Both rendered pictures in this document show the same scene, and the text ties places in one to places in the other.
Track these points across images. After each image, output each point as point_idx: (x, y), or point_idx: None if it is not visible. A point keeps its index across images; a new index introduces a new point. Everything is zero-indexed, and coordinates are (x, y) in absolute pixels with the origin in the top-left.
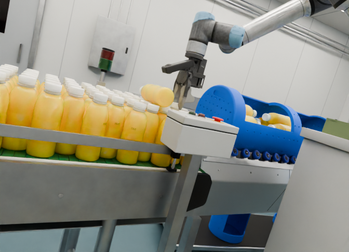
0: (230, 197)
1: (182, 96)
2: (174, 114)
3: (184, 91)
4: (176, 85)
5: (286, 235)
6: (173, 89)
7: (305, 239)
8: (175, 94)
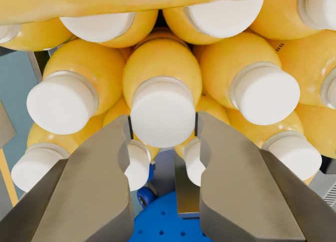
0: None
1: (76, 152)
2: None
3: (41, 190)
4: (271, 219)
5: None
6: (279, 171)
7: None
8: (209, 151)
